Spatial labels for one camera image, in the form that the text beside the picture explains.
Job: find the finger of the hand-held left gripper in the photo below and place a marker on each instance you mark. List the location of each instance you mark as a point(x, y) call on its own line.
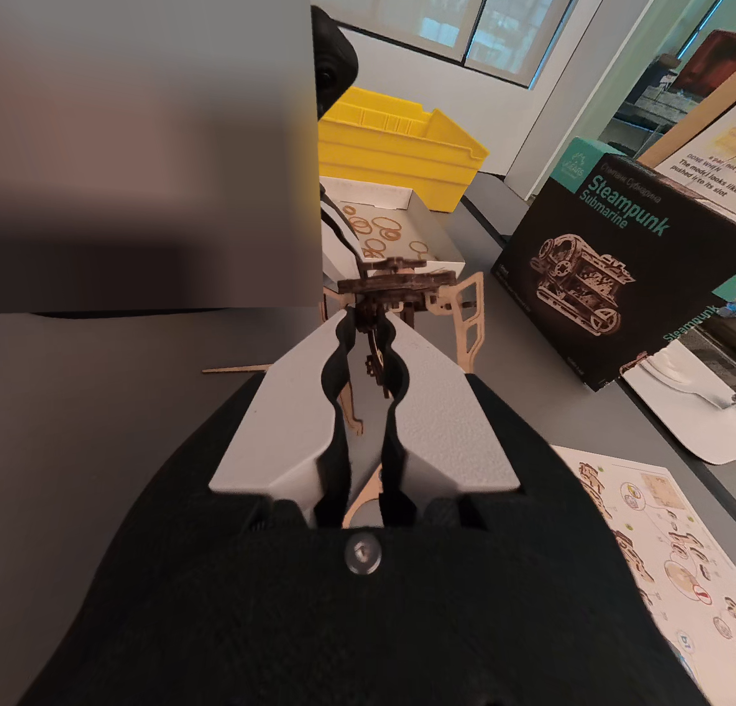
point(339, 257)

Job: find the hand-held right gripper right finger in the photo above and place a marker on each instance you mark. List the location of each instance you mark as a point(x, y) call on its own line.
point(445, 424)

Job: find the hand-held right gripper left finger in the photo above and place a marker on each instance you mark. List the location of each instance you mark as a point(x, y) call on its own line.
point(276, 424)

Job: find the wooden model assembly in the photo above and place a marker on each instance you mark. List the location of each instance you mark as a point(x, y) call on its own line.
point(397, 285)

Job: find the black model kit box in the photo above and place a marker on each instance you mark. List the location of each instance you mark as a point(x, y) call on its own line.
point(598, 280)

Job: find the thin wooden stick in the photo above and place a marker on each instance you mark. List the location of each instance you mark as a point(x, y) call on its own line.
point(236, 368)

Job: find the yellow plastic bin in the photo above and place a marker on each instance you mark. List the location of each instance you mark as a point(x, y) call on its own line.
point(391, 148)

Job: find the wooden part sheet with holes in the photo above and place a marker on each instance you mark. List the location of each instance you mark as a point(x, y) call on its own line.
point(365, 490)

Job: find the window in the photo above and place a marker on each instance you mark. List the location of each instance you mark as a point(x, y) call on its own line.
point(448, 16)

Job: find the printed assembly instruction sheet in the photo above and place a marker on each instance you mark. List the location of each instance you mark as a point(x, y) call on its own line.
point(661, 545)

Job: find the glass partition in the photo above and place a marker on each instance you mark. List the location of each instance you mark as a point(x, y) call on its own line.
point(678, 10)

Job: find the wooden instruction board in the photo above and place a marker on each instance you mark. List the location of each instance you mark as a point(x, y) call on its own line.
point(701, 148)

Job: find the red-brown box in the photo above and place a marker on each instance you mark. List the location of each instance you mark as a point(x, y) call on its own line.
point(710, 68)

